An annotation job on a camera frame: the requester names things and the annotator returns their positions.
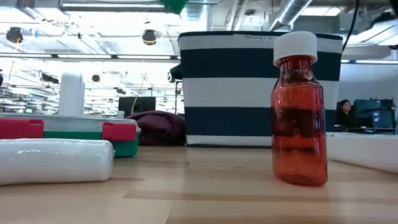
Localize black ceiling lamp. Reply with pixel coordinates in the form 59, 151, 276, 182
142, 29, 157, 47
5, 27, 24, 44

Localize person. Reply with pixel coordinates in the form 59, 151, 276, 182
334, 99, 358, 131

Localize dark desk monitors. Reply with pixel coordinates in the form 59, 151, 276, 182
354, 98, 396, 130

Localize maroon beanbag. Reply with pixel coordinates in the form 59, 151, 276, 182
126, 110, 187, 146

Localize navy white striped fabric basket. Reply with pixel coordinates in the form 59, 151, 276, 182
170, 30, 343, 147

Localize white plastic-wrapped gauze roll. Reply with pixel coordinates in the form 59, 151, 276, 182
0, 138, 115, 187

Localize green hanging object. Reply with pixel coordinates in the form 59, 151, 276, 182
160, 0, 187, 16

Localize black monitor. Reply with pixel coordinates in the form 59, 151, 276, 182
118, 96, 156, 118

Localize green first-aid box red latches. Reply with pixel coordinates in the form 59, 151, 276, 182
0, 113, 142, 159

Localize amber bottle with white cap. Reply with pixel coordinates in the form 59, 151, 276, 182
270, 30, 329, 187

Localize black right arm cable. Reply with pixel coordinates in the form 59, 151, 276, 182
341, 0, 361, 53

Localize white cylindrical column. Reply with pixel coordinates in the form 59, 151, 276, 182
58, 72, 85, 116

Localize silver ceiling duct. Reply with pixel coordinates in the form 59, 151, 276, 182
269, 0, 313, 32

